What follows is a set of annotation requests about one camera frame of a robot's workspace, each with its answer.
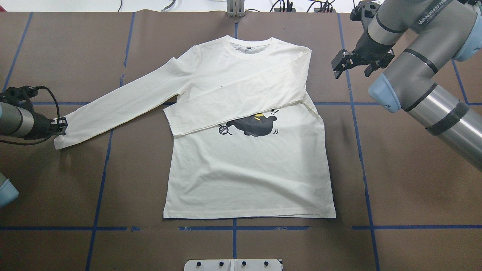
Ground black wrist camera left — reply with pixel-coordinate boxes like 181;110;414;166
0;86;39;105

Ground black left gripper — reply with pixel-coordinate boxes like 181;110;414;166
32;115;68;140

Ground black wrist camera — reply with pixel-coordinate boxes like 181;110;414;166
349;0;381;21
0;86;39;105

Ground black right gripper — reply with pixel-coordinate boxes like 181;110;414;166
331;32;395;79

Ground cream long-sleeve cat shirt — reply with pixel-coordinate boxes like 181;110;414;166
54;36;336;219

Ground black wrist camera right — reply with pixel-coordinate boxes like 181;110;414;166
349;0;381;21

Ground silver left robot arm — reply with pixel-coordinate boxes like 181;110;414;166
0;102;67;208

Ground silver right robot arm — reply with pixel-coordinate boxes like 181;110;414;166
331;0;482;170

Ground aluminium frame post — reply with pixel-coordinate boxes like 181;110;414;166
227;0;246;18

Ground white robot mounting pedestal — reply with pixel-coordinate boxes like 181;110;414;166
184;259;284;271

